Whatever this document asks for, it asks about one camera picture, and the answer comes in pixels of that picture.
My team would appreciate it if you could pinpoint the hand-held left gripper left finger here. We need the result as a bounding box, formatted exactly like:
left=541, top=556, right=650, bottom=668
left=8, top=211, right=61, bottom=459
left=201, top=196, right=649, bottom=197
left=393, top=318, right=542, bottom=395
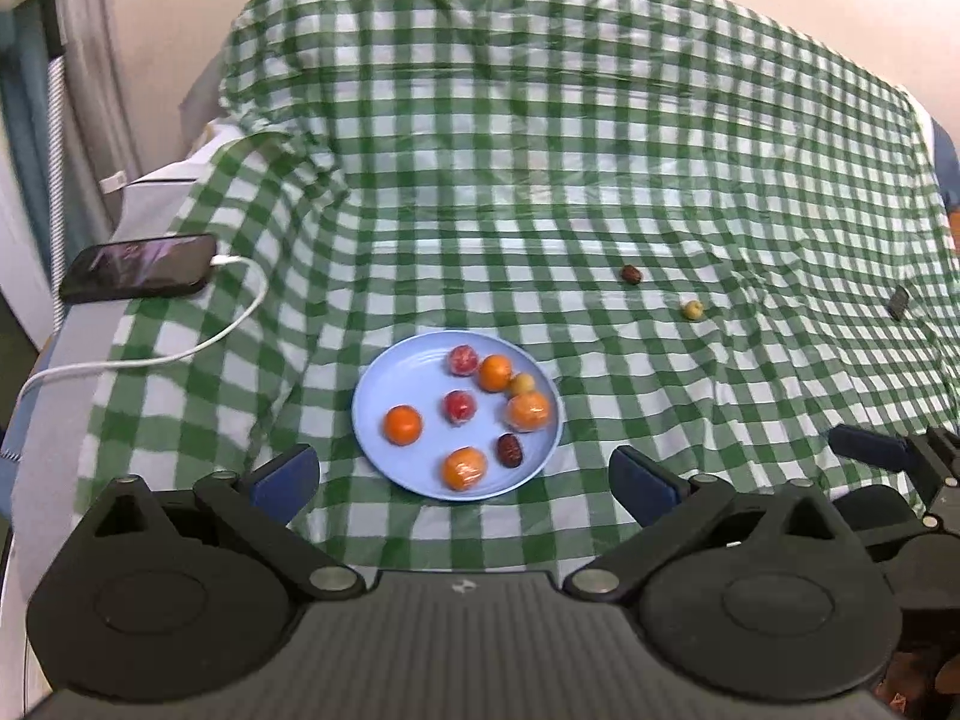
left=94, top=444, right=367, bottom=602

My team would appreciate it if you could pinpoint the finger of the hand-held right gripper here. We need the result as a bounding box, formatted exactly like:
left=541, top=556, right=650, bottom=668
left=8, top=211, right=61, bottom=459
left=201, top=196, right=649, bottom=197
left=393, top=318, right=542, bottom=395
left=840, top=485, right=922, bottom=541
left=829, top=424, right=960, bottom=515

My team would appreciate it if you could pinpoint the white charging cable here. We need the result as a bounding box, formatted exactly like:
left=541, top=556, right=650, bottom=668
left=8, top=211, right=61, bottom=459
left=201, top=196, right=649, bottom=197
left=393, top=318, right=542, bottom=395
left=15, top=253, right=269, bottom=421

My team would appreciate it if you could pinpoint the black smartphone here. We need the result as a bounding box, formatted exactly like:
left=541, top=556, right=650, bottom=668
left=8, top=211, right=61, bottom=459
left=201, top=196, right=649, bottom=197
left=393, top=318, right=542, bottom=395
left=58, top=234, right=220, bottom=305

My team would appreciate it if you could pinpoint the green white checkered cloth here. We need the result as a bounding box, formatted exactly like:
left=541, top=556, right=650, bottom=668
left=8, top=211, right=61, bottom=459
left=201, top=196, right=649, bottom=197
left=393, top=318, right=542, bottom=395
left=75, top=0, right=960, bottom=578

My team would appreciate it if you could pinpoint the light blue plate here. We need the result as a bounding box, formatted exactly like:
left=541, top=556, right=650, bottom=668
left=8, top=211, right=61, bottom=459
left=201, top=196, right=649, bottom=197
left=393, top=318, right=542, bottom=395
left=352, top=331, right=565, bottom=500

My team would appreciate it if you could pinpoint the grey white curtain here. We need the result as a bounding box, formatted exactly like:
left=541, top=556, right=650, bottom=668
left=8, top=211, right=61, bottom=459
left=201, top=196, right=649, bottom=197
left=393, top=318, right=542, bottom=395
left=45, top=0, right=143, bottom=241

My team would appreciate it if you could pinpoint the teal curtain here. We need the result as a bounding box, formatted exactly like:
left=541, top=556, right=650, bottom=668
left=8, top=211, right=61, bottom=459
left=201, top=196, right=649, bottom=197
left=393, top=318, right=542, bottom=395
left=0, top=0, right=68, bottom=256

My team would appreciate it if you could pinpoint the blue grey object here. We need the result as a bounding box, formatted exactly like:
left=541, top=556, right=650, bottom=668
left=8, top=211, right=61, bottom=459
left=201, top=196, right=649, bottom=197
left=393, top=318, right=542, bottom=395
left=932, top=120, right=960, bottom=215

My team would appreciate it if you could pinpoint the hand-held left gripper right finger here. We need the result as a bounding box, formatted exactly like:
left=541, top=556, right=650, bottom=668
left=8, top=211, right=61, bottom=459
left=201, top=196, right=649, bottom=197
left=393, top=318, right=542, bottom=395
left=562, top=446, right=845, bottom=601

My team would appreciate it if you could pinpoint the grey bed sheet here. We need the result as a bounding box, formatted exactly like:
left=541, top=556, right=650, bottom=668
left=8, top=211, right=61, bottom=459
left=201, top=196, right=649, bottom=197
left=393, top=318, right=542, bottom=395
left=0, top=300, right=132, bottom=616

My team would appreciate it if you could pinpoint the plastic mandarin orange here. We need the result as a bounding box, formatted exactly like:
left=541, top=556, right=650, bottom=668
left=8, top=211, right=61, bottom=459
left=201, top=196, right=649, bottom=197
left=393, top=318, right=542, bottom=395
left=441, top=447, right=489, bottom=494
left=506, top=390, right=554, bottom=434

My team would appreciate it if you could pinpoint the white bedding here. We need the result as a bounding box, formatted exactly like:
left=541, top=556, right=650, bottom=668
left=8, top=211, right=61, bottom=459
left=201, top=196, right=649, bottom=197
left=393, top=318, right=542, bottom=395
left=101, top=60, right=248, bottom=200

